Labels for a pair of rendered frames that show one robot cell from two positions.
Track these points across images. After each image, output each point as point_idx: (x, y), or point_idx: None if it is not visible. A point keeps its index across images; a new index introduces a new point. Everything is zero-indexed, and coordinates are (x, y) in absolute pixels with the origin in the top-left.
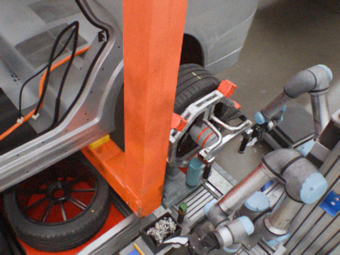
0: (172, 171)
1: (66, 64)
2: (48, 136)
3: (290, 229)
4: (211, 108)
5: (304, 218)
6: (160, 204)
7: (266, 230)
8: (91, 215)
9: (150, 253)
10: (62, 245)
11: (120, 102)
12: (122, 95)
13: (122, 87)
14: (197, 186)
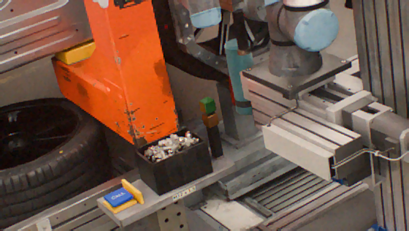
0: (234, 126)
1: None
2: None
3: (372, 54)
4: None
5: (372, 4)
6: (219, 195)
7: (287, 13)
8: (56, 156)
9: (153, 195)
10: (9, 216)
11: (177, 93)
12: (182, 84)
13: (185, 74)
14: (302, 169)
